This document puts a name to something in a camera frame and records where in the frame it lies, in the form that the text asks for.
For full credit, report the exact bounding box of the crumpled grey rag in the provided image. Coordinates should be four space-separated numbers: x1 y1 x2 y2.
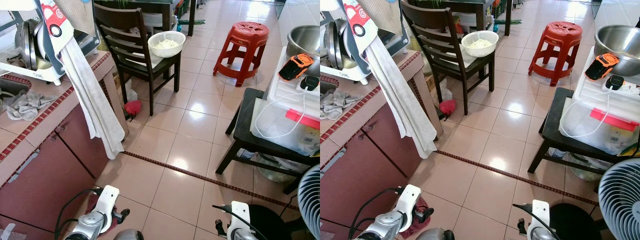
320 89 364 121
1 91 59 121

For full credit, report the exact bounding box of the black charger plug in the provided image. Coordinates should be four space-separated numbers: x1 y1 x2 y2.
301 75 320 92
605 74 626 91

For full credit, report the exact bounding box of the red plastic stool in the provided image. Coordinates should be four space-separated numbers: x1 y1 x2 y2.
213 21 270 88
528 21 584 87

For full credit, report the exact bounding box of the long white towel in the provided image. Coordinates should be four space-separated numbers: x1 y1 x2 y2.
366 36 438 160
59 36 126 161

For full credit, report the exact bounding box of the dark wooden chair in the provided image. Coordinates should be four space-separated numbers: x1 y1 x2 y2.
93 2 182 117
400 0 496 117

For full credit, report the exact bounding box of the steel basin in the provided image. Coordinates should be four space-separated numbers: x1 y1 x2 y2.
566 154 605 182
256 154 303 184

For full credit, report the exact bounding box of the black round base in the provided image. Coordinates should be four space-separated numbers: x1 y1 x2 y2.
547 202 603 240
247 203 301 240

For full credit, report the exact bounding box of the white bowl with food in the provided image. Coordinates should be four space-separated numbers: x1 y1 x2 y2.
460 30 500 58
148 31 187 58

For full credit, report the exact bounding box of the steel pot lid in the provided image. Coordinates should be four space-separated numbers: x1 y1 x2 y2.
324 20 357 71
19 20 48 71

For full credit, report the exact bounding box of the large steel mixing bowl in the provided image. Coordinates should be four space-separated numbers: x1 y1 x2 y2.
286 25 321 62
593 25 640 77

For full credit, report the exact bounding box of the white dish rack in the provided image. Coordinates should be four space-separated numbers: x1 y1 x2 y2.
0 0 101 87
320 0 412 86

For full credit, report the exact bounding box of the dark red floor cloth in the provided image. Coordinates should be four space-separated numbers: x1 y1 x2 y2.
399 196 432 239
86 194 121 237

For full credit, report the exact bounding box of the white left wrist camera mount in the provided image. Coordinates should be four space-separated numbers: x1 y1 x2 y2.
91 184 121 223
394 183 422 223

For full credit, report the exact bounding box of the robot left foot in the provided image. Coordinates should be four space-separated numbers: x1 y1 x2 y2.
113 228 145 240
416 227 455 240

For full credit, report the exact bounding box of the dark wooden low table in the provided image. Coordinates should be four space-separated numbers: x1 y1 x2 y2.
527 87 640 194
215 87 321 196

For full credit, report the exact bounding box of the small red bag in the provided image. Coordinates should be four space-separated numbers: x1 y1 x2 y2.
123 99 143 122
438 98 457 121

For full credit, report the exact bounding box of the white round fan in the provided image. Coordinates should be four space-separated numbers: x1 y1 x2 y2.
598 158 640 240
297 163 321 240

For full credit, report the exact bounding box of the beige mesh cloth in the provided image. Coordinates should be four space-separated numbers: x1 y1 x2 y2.
357 0 404 37
54 0 97 37

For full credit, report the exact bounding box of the white cloth red car print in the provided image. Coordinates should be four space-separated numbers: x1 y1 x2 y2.
341 0 379 56
36 0 76 57

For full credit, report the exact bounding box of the orange black handheld device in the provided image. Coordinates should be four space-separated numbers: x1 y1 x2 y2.
584 53 620 82
278 53 315 83

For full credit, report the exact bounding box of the clear plastic storage box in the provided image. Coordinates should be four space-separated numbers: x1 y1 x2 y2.
558 46 640 157
249 46 321 157

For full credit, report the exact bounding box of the thin white cable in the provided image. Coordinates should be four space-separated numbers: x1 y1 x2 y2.
558 89 613 139
254 90 307 140

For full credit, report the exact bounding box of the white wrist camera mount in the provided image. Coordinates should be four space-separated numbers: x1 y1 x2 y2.
394 183 422 223
91 184 121 223
226 201 252 240
530 199 552 235

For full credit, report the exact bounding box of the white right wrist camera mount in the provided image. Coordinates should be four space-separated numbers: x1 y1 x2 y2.
530 199 552 235
226 201 252 240

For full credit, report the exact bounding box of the maroon kitchen cabinet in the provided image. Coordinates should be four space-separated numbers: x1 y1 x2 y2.
0 102 127 240
320 100 443 240

